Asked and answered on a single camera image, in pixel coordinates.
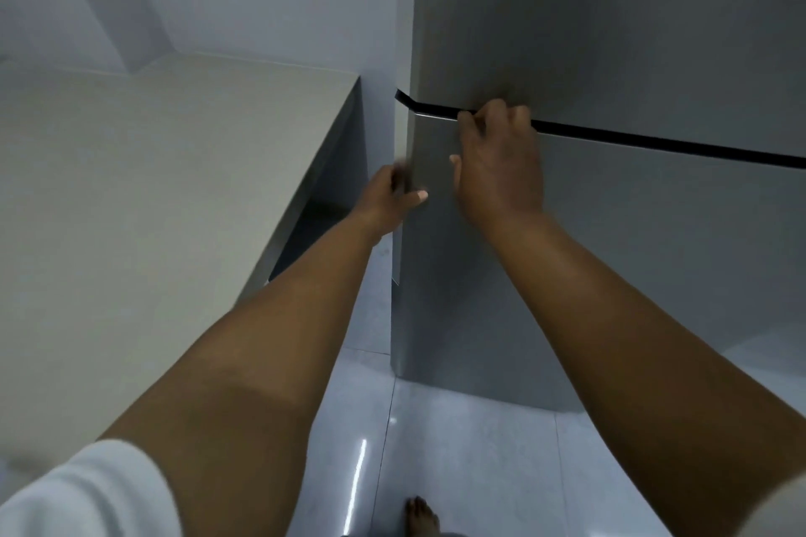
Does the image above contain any person's left hand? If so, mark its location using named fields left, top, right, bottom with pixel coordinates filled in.
left=348, top=162, right=430, bottom=249

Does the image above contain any person's right hand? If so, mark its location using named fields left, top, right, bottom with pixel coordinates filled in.
left=448, top=99, right=547, bottom=230

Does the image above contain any grey refrigerator door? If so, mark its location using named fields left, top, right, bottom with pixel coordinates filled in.
left=395, top=0, right=806, bottom=161
left=390, top=89, right=806, bottom=417

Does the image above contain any person's left forearm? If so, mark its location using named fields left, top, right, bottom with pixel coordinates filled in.
left=97, top=211, right=395, bottom=537

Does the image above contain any person's right forearm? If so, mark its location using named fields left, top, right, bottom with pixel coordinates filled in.
left=484, top=208, right=806, bottom=537

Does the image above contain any beige counter with grey side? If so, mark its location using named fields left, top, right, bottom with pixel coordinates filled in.
left=0, top=51, right=370, bottom=471

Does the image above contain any person's bare foot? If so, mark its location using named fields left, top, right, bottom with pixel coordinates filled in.
left=404, top=496, right=441, bottom=537

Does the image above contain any white shirt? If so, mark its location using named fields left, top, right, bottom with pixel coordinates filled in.
left=0, top=438, right=806, bottom=537

